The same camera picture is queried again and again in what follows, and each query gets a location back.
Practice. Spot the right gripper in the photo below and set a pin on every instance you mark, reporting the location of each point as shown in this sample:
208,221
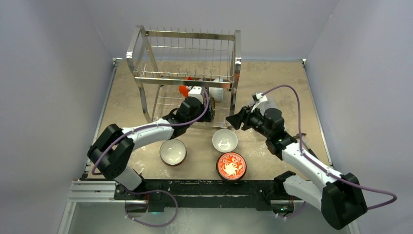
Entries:
243,117

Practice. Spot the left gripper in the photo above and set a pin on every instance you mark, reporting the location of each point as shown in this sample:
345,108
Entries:
207,117

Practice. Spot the orange bowl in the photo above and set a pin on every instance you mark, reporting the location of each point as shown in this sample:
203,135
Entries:
184,90

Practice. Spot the plain white bottom bowl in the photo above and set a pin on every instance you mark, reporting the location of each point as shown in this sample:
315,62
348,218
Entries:
224,140

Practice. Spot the white red-rimmed bowl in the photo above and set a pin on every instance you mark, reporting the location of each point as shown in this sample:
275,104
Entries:
173,152

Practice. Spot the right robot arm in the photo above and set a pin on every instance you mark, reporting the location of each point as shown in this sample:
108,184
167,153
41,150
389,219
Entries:
336,195

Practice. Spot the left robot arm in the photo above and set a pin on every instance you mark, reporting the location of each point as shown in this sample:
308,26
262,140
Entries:
112,150

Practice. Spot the steel two-tier dish rack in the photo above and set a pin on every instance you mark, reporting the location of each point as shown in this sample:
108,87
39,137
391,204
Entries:
165,61

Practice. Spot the clear plastic screw box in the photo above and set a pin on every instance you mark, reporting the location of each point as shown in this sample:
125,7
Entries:
271,104

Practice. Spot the red floral pattern bowl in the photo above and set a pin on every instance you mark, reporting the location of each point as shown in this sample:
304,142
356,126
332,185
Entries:
231,167

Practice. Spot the black hex key tool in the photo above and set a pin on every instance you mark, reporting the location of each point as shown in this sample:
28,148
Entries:
301,137

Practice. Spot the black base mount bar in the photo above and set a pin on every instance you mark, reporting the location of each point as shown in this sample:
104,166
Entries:
261,195

